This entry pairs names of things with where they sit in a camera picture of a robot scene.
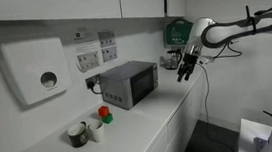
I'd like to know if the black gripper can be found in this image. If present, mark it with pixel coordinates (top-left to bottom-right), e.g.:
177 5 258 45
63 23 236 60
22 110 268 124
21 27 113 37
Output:
173 42 208 83

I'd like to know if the silver microwave oven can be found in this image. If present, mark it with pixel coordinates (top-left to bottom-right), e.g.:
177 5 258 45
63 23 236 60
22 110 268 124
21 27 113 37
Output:
97 57 163 113

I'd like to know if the glass electric kettle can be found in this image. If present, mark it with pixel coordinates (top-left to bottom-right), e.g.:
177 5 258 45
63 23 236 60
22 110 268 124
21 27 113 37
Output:
162 47 185 71

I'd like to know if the green first aid box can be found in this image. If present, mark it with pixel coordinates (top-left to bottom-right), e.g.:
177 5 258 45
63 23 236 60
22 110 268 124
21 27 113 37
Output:
163 16 196 49

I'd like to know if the white base cabinet unit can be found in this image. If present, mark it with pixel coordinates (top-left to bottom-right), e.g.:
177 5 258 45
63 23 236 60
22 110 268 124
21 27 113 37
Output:
125 73 216 152

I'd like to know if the grey picture sign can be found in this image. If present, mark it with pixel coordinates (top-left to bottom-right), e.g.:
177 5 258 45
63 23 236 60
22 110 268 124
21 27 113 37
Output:
97 29 117 49
100 45 119 63

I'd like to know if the green cube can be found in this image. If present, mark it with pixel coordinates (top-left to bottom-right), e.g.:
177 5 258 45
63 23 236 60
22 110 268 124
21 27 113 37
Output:
101 112 114 125

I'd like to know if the red cube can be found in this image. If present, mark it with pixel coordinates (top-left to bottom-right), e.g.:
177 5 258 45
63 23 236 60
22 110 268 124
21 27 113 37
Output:
97 105 111 119

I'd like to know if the white robot table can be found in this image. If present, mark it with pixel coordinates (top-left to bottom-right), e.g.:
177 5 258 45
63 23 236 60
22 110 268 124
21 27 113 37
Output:
234 115 272 152

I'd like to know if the black power plug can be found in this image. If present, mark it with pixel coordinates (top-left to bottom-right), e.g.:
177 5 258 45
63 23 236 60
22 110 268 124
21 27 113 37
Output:
86 78 103 96

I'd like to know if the white mug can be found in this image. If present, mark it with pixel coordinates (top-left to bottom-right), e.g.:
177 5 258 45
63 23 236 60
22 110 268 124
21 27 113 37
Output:
87 119 106 145

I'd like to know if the small white notice sheet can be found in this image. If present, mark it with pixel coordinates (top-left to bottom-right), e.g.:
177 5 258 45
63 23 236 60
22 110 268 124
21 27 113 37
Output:
72 30 97 45

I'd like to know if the dark mug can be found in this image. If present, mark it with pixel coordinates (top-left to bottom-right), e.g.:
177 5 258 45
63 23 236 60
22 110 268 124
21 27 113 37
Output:
65 120 91 150

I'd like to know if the white paper towel dispenser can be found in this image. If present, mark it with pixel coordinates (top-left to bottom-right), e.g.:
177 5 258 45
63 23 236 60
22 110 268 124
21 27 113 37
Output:
0 34 75 109

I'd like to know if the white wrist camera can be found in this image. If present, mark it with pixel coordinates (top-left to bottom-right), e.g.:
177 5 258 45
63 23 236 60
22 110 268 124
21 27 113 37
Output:
197 53 215 66

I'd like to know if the white wall socket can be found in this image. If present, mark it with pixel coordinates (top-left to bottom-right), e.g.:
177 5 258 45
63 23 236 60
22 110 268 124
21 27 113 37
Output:
84 73 102 90

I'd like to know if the white wall cabinet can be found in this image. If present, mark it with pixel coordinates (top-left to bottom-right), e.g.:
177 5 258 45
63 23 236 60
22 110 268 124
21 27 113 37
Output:
0 0 189 35

